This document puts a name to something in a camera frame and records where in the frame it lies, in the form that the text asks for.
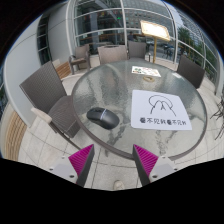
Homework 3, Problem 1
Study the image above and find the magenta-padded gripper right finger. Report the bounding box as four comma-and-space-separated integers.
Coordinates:
132, 143, 179, 187

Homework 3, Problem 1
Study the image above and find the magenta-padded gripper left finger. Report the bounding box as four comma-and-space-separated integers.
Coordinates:
49, 143, 96, 188

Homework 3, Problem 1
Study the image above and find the black computer mouse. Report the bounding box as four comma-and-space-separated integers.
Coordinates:
86, 107, 121, 130

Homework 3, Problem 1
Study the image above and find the white mouse pad with drawing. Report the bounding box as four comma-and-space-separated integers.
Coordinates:
130, 89, 193, 132

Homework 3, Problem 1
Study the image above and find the wooden slat bench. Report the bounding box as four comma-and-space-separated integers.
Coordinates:
0, 109, 28, 162
54, 61, 73, 80

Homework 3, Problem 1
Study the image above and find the dark wicker chair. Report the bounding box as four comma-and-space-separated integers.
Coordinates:
176, 54, 206, 89
19, 60, 83, 151

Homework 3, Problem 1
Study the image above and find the black metal folding chair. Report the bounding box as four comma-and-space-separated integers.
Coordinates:
209, 95, 224, 141

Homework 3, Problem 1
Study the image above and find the colourful printed menu sheet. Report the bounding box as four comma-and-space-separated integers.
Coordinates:
131, 65, 162, 78

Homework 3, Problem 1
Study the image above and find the brown wicker armchair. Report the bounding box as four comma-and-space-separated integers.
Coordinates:
68, 44, 92, 75

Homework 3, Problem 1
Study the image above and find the brown wicker chair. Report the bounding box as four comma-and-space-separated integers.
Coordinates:
97, 44, 129, 65

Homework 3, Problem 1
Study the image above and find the grey wicker armchair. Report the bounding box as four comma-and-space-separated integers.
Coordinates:
127, 40, 148, 60

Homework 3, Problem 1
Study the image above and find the gold framed menu stand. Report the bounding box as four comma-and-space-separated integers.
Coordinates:
139, 19, 172, 64

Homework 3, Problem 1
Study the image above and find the brass table hole ring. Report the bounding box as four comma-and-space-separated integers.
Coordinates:
142, 75, 156, 83

